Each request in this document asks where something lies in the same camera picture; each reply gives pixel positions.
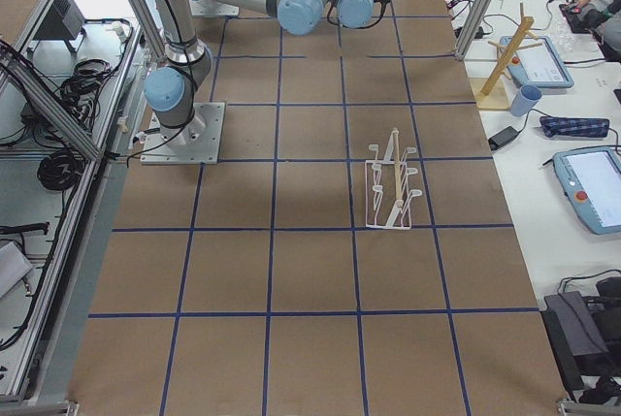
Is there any teach pendant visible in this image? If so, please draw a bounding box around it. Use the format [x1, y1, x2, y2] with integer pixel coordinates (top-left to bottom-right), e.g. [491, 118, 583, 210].
[552, 146, 620, 235]
[507, 36, 574, 89]

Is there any wooden mug tree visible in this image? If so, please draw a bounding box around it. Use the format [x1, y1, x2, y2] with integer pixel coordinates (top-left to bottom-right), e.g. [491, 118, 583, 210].
[471, 4, 542, 111]

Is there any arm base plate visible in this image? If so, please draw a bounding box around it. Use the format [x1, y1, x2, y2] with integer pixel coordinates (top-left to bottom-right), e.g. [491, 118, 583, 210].
[140, 102, 226, 165]
[189, 0, 240, 18]

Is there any far teach pendant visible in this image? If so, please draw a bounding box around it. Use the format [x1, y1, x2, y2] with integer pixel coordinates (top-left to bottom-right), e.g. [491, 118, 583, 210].
[507, 36, 574, 89]

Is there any near teach pendant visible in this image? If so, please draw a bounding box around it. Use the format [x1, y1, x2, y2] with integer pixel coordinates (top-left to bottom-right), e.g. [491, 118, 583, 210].
[552, 146, 620, 235]

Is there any blue cup on desk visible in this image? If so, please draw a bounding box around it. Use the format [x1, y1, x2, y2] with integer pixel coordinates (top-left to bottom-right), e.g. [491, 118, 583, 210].
[509, 84, 542, 117]

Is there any black power adapter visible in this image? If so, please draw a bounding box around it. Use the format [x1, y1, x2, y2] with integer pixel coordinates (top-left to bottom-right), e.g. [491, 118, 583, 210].
[487, 126, 520, 151]

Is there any white wire cup rack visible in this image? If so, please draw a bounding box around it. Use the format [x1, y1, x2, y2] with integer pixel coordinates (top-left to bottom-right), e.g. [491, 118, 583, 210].
[364, 128, 422, 231]

